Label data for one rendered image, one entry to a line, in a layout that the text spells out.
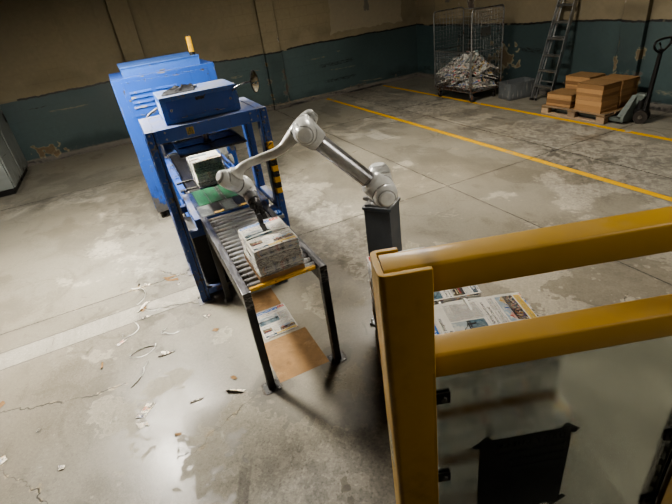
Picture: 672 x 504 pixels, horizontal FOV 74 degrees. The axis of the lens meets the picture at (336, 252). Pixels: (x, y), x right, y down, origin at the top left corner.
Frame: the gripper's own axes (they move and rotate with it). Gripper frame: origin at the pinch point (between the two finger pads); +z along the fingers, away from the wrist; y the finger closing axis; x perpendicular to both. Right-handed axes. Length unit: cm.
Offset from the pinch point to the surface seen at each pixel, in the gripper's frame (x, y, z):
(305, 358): -5, 96, 54
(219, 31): -186, 319, -804
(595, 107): -599, 183, -166
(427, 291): 19, -151, 142
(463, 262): 12, -155, 141
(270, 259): 5.5, 5.5, 21.9
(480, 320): -26, -88, 133
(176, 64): -17, 100, -349
